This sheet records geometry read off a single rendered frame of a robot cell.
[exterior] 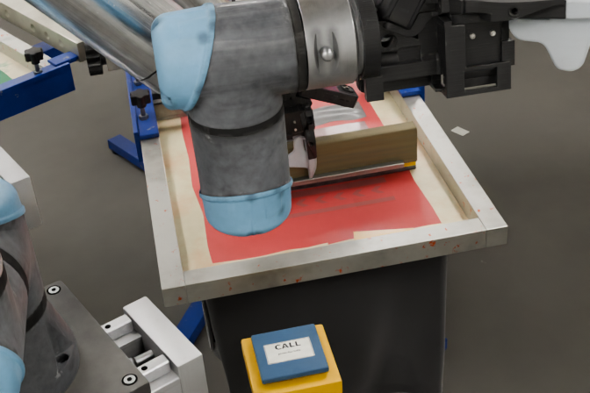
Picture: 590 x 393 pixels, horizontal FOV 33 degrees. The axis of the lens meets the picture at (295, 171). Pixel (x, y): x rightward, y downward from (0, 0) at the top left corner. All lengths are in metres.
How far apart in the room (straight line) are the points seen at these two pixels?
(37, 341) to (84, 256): 2.37
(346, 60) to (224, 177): 0.13
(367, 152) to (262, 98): 1.09
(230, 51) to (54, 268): 2.69
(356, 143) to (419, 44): 1.05
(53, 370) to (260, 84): 0.44
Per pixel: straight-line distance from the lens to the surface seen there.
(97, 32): 0.84
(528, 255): 3.24
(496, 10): 0.74
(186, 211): 1.82
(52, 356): 1.04
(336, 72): 0.74
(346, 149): 1.81
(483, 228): 1.68
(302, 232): 1.74
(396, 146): 1.84
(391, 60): 0.77
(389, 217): 1.76
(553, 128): 3.92
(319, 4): 0.74
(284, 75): 0.73
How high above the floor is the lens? 1.98
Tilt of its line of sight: 33 degrees down
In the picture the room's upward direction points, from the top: 5 degrees counter-clockwise
